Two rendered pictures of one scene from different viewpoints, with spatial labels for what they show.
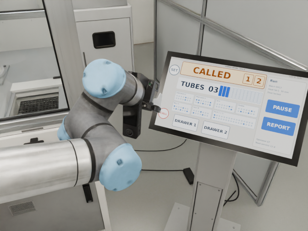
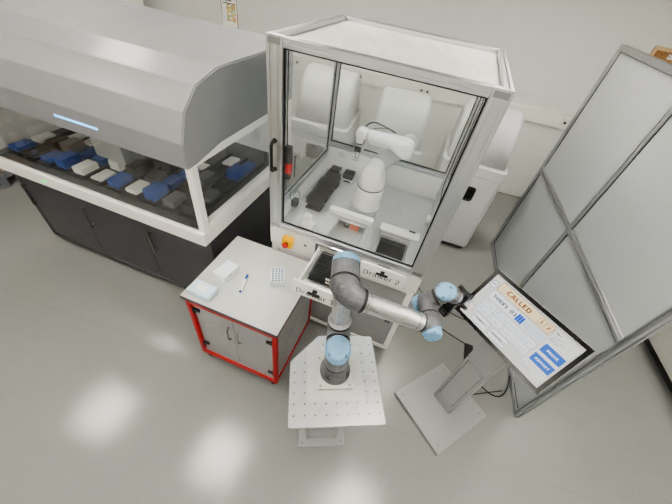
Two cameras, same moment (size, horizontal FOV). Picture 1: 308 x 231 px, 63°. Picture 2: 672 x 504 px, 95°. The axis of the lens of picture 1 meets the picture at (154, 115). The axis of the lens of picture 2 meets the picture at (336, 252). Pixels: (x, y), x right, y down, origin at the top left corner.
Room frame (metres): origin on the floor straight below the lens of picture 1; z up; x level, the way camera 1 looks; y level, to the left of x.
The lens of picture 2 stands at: (-0.54, 0.08, 2.27)
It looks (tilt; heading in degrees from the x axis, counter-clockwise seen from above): 44 degrees down; 30
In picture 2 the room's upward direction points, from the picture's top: 10 degrees clockwise
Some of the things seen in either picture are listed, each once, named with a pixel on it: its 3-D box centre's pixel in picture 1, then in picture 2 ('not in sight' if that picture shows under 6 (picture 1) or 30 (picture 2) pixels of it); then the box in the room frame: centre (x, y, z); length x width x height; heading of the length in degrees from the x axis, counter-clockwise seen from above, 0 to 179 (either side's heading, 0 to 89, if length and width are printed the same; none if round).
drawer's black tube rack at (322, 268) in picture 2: not in sight; (328, 270); (0.56, 0.74, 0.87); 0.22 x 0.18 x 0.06; 17
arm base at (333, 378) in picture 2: not in sight; (335, 365); (0.12, 0.35, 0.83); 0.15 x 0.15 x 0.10
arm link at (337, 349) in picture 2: not in sight; (337, 352); (0.12, 0.36, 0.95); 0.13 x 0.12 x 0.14; 34
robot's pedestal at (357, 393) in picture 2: not in sight; (326, 400); (0.12, 0.34, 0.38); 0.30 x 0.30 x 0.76; 41
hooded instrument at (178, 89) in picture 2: not in sight; (153, 157); (0.51, 2.53, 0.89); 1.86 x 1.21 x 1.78; 107
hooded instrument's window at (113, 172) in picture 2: not in sight; (144, 128); (0.50, 2.52, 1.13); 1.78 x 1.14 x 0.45; 107
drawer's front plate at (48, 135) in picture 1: (36, 143); (382, 274); (0.76, 0.48, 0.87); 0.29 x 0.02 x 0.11; 107
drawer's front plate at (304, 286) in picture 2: not in sight; (315, 293); (0.36, 0.69, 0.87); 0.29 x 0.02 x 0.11; 107
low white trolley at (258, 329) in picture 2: not in sight; (257, 313); (0.26, 1.08, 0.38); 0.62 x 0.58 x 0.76; 107
